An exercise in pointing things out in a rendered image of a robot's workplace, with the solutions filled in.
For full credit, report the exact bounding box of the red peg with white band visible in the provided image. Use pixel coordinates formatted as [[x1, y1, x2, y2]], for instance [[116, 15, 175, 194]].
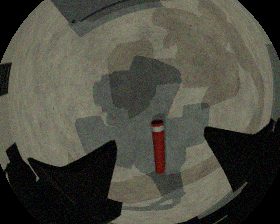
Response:
[[151, 120, 165, 175]]

